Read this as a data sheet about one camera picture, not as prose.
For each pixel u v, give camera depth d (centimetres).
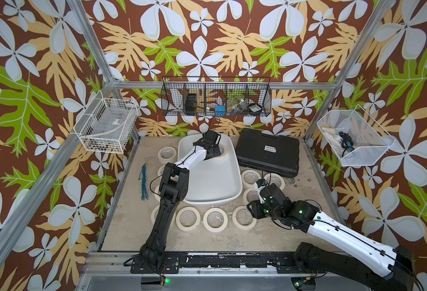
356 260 45
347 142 81
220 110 95
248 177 101
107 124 81
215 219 86
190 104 91
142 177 100
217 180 98
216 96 98
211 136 86
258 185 69
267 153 104
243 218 87
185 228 80
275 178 99
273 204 57
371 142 73
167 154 111
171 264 73
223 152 108
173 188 64
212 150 96
